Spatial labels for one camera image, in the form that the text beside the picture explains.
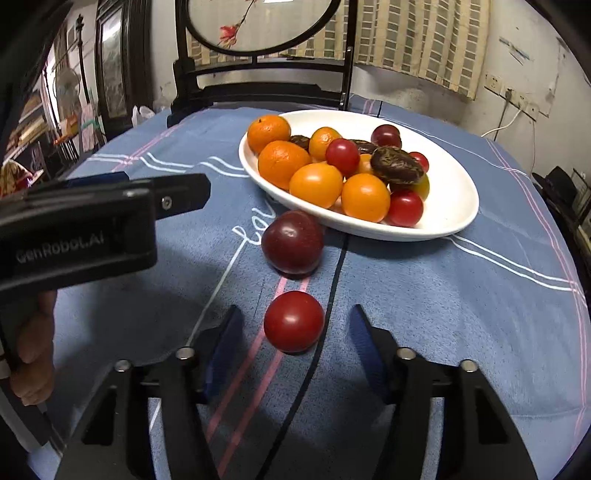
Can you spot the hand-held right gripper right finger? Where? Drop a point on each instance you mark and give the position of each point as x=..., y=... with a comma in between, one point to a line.
x=367, y=355

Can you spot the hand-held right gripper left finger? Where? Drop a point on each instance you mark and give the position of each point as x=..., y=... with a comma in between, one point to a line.
x=224, y=355

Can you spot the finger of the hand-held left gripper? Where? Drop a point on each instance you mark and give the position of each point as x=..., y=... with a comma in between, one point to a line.
x=184, y=196
x=101, y=178

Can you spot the dark red plum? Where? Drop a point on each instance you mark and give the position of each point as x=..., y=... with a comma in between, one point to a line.
x=292, y=242

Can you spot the white plate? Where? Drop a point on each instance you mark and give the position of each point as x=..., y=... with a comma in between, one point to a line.
x=443, y=217

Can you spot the person's left hand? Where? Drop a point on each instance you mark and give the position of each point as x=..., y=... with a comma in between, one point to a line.
x=37, y=350

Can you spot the white plastic bag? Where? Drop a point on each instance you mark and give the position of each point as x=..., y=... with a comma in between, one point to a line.
x=142, y=115

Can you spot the blue striped tablecloth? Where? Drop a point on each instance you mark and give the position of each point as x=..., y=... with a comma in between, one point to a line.
x=461, y=323

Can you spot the white electric fan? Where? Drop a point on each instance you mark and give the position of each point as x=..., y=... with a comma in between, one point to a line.
x=69, y=81

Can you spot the dark wooden cabinet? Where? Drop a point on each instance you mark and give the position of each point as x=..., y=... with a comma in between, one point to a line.
x=115, y=69

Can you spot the round embroidered screen stand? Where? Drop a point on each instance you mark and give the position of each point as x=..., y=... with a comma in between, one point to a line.
x=277, y=23

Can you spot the black side furniture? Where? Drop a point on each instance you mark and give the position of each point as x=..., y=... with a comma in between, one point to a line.
x=581, y=240

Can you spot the black hat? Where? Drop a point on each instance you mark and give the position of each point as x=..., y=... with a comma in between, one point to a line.
x=561, y=180

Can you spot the striped curtain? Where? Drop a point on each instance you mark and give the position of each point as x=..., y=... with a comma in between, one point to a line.
x=415, y=41

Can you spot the white power strip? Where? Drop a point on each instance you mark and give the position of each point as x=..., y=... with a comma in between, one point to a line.
x=496, y=85

